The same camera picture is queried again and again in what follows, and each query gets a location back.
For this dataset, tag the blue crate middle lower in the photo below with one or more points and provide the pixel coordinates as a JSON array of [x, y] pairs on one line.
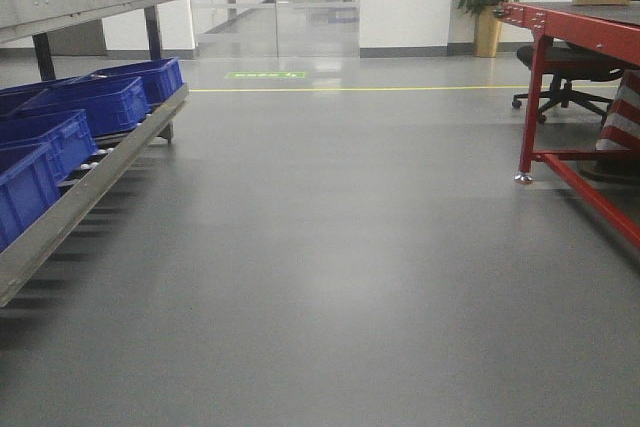
[[111, 105]]

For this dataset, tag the blue crate far lower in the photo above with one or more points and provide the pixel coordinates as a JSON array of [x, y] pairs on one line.
[[161, 78]]

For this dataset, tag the glass double door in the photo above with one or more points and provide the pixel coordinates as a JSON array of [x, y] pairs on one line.
[[276, 28]]

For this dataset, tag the blue crate left lower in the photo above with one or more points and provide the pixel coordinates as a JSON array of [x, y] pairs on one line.
[[13, 97]]

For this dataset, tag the blue crate near-middle lower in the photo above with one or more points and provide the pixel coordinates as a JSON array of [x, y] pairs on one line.
[[67, 132]]

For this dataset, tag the black office chair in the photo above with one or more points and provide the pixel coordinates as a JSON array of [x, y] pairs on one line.
[[568, 64]]

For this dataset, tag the blue crate nearest lower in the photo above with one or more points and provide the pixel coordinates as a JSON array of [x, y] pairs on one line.
[[28, 188]]

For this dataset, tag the red white striped barrier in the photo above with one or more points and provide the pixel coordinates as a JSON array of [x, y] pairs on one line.
[[621, 127]]

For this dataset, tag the grey metal flow rack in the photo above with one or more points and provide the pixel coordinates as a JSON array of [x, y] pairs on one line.
[[36, 18]]

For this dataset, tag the red frame conveyor table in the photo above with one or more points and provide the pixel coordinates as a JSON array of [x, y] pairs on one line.
[[608, 30]]

